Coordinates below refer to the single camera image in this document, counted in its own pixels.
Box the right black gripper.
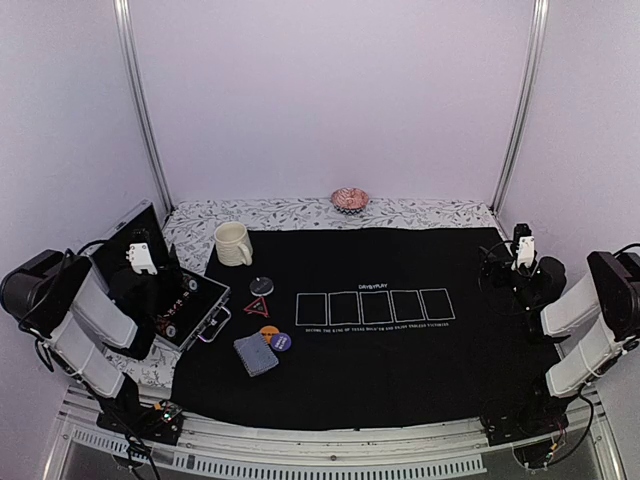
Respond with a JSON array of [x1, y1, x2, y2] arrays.
[[480, 247, 540, 311]]

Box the black round dealer button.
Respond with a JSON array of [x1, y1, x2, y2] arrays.
[[249, 276, 274, 297]]

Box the orange big blind button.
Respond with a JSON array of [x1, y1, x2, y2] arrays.
[[260, 325, 279, 340]]

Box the purple small blind button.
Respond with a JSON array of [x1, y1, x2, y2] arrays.
[[270, 332, 292, 352]]

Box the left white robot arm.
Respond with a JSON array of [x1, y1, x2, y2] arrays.
[[1, 249, 181, 434]]

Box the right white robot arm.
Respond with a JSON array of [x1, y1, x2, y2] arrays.
[[480, 247, 639, 399]]

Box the aluminium poker chip case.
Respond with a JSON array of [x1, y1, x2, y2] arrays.
[[88, 200, 231, 360]]

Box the floral patterned tablecloth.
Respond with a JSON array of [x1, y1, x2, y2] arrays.
[[102, 198, 496, 391]]

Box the cream ceramic mug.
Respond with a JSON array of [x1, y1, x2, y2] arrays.
[[214, 222, 253, 267]]

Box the red black triangle token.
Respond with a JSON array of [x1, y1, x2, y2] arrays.
[[243, 297, 270, 318]]

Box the blue playing card deck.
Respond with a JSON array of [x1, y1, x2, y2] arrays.
[[233, 332, 279, 377]]

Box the black poker table mat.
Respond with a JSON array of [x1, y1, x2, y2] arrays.
[[171, 228, 559, 430]]

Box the red patterned small bowl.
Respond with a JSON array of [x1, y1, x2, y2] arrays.
[[331, 188, 369, 215]]

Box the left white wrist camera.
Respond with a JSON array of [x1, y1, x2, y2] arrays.
[[125, 242, 158, 275]]

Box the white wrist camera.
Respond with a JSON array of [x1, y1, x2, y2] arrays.
[[511, 223, 536, 273], [125, 242, 158, 275]]

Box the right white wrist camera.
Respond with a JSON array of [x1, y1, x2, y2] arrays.
[[511, 223, 536, 273]]

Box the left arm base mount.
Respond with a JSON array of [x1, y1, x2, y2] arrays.
[[96, 397, 184, 446]]

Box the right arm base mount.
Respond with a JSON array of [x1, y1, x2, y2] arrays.
[[479, 399, 569, 469]]

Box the front aluminium rail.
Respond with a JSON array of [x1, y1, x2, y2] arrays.
[[42, 387, 628, 479]]

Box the right aluminium frame post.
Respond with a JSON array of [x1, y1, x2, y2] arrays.
[[490, 0, 549, 216]]

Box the aluminium frame post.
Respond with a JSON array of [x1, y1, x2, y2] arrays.
[[490, 0, 549, 216], [113, 0, 175, 215]]

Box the left aluminium frame post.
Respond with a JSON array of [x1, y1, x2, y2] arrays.
[[113, 0, 175, 215]]

